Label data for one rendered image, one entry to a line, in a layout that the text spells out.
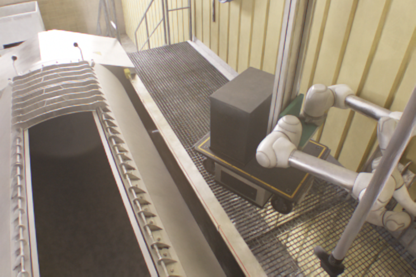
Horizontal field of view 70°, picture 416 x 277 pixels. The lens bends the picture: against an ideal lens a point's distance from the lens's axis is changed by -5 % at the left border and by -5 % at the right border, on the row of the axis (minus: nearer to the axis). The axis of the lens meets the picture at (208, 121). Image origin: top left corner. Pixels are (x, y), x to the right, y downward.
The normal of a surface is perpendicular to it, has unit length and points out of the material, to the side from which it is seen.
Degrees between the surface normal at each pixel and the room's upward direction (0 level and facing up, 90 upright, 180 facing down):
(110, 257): 0
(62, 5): 90
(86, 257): 16
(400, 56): 90
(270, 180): 0
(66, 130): 76
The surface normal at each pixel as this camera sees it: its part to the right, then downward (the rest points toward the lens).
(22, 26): 0.43, 0.56
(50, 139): 0.61, 0.23
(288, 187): 0.00, -0.78
